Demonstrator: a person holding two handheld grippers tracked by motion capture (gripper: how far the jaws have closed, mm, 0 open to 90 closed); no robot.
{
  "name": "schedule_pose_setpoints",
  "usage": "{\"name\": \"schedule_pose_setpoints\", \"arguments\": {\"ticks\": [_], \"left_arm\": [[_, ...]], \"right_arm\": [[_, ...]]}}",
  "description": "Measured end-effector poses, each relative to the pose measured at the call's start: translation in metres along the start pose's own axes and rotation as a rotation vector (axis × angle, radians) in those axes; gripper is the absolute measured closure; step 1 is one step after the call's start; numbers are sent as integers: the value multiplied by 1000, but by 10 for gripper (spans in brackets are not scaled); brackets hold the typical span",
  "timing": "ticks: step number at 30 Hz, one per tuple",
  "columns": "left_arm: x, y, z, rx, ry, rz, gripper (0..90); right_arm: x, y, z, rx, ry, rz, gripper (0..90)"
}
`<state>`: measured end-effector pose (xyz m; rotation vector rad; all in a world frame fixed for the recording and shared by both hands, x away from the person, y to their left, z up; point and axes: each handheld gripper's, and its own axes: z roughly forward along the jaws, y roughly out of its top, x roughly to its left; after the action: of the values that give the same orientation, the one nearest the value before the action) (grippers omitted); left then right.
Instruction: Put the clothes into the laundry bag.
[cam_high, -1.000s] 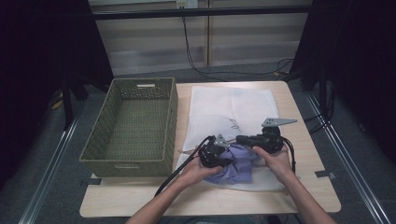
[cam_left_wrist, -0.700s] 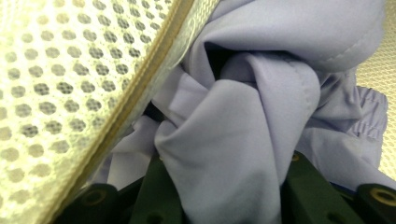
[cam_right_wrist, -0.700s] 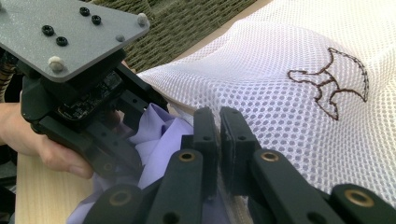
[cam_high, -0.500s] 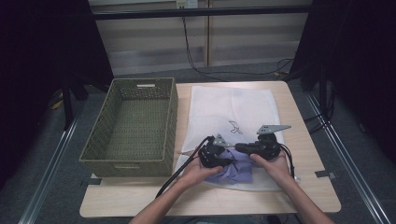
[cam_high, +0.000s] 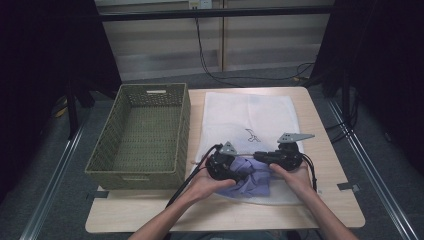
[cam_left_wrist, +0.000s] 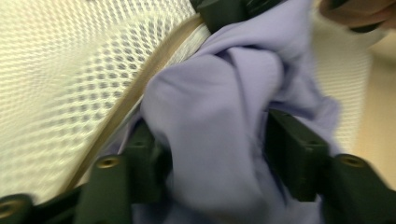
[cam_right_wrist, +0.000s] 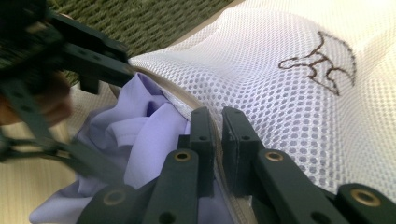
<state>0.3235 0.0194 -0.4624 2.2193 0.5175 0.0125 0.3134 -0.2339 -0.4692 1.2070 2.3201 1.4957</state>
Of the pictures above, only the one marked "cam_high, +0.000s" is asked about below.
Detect purple shirt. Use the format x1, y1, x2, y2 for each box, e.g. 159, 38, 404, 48
214, 156, 278, 200

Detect black horizontal bar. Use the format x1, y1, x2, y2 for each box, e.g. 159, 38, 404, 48
99, 5, 335, 23

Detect metal floor rail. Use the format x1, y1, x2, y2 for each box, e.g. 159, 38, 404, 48
327, 99, 419, 240
19, 124, 85, 240

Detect white mesh laundry bag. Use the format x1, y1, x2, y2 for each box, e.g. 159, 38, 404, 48
193, 91, 306, 206

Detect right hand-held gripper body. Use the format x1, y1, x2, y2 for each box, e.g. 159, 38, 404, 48
266, 132, 316, 173

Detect dark curtain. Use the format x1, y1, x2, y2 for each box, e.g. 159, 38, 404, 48
0, 0, 123, 203
311, 0, 424, 176

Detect green woven basket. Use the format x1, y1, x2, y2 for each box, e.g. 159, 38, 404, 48
84, 82, 192, 191

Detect hand-held gripper cable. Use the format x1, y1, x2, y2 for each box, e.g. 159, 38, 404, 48
300, 153, 319, 193
165, 143, 223, 209

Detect black floor cables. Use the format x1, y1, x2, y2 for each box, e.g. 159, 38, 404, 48
324, 96, 361, 145

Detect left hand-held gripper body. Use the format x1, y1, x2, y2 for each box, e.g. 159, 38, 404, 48
204, 141, 240, 183

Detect person's right hand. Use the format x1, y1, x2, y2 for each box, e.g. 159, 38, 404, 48
268, 162, 317, 198

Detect black stand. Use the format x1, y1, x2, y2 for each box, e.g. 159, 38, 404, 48
64, 78, 97, 141
340, 71, 360, 134

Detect long black wall cable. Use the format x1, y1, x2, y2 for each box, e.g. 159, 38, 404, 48
194, 16, 317, 88

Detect right hand-held gripper cable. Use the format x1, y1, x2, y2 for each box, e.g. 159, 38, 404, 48
300, 153, 319, 193

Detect left hand-held gripper cable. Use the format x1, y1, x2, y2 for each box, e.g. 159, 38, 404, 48
165, 143, 223, 209

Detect white wall outlet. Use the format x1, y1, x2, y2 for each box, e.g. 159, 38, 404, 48
187, 0, 214, 10

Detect person's left hand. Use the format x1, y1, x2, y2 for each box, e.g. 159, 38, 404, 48
185, 164, 238, 205

